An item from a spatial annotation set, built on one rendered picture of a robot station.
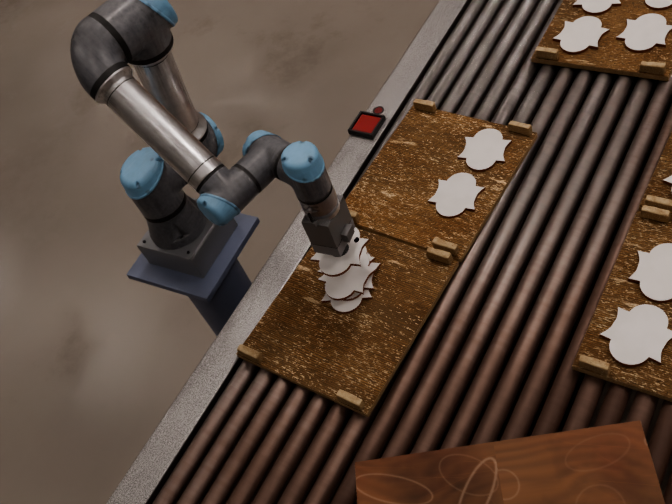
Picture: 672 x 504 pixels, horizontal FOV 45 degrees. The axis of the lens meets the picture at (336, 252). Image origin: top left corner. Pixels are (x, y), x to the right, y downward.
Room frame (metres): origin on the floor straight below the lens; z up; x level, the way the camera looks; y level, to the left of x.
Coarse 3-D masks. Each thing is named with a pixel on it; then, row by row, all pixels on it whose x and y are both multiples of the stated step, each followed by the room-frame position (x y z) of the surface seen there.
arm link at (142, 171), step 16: (128, 160) 1.54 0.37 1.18; (144, 160) 1.51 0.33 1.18; (160, 160) 1.50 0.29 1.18; (128, 176) 1.49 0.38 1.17; (144, 176) 1.46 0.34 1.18; (160, 176) 1.46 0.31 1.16; (176, 176) 1.48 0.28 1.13; (128, 192) 1.48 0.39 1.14; (144, 192) 1.45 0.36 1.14; (160, 192) 1.45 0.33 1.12; (176, 192) 1.47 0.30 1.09; (144, 208) 1.46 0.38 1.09; (160, 208) 1.45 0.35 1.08; (176, 208) 1.45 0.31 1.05
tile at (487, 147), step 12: (480, 132) 1.39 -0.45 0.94; (492, 132) 1.37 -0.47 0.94; (468, 144) 1.37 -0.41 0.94; (480, 144) 1.35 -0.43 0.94; (492, 144) 1.34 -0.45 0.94; (504, 144) 1.32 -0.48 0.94; (468, 156) 1.33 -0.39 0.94; (480, 156) 1.31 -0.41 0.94; (492, 156) 1.30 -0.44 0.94; (480, 168) 1.28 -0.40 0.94
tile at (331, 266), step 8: (352, 240) 1.14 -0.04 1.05; (360, 240) 1.13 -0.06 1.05; (368, 240) 1.13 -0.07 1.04; (352, 248) 1.12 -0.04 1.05; (360, 248) 1.11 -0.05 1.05; (320, 256) 1.14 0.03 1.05; (328, 256) 1.13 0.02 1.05; (344, 256) 1.11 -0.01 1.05; (352, 256) 1.10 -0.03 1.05; (320, 264) 1.12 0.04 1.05; (328, 264) 1.11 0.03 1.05; (336, 264) 1.10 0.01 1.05; (344, 264) 1.09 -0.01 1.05; (352, 264) 1.08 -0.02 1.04; (360, 264) 1.08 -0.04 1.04; (328, 272) 1.09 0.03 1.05; (336, 272) 1.08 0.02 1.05; (344, 272) 1.07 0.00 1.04
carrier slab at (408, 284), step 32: (384, 256) 1.15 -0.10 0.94; (416, 256) 1.12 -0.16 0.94; (288, 288) 1.18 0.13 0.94; (320, 288) 1.14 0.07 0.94; (384, 288) 1.07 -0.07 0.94; (416, 288) 1.04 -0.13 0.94; (288, 320) 1.10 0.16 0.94; (320, 320) 1.06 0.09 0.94; (352, 320) 1.03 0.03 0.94; (384, 320) 0.99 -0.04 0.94; (416, 320) 0.96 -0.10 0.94; (288, 352) 1.01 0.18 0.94; (320, 352) 0.98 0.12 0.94; (352, 352) 0.95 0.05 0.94; (384, 352) 0.92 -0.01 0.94; (320, 384) 0.91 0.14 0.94; (352, 384) 0.88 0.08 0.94; (384, 384) 0.85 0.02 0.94
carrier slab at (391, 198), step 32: (416, 128) 1.50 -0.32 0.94; (448, 128) 1.45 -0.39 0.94; (480, 128) 1.41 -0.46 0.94; (384, 160) 1.44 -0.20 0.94; (416, 160) 1.40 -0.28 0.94; (448, 160) 1.35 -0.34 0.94; (512, 160) 1.27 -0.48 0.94; (352, 192) 1.38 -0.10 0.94; (384, 192) 1.34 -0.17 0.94; (416, 192) 1.30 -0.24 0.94; (384, 224) 1.24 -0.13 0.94; (416, 224) 1.20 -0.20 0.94; (448, 224) 1.17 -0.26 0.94; (480, 224) 1.13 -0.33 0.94
